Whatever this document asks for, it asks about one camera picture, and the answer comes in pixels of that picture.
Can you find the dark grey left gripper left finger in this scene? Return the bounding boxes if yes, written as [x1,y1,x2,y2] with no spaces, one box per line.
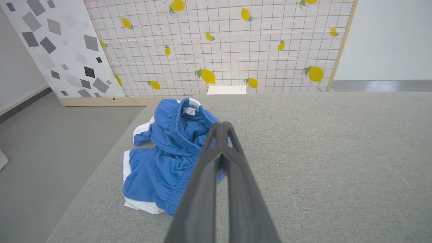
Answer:
[164,122,223,243]

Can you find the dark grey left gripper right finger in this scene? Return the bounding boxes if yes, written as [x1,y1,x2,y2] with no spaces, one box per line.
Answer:
[221,121,281,243]

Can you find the blue and white shorts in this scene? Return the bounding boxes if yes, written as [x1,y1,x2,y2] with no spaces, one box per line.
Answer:
[122,98,226,217]

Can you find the small white box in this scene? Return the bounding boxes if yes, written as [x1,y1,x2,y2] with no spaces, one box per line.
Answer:
[207,85,247,95]

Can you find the lemon print grid panel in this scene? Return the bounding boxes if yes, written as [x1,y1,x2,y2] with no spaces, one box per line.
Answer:
[84,0,359,98]

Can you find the grey terrazzo pattern panel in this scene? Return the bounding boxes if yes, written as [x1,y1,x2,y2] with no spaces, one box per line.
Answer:
[0,0,126,99]

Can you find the plain white partition board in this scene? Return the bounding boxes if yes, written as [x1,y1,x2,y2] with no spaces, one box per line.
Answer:
[332,0,432,92]

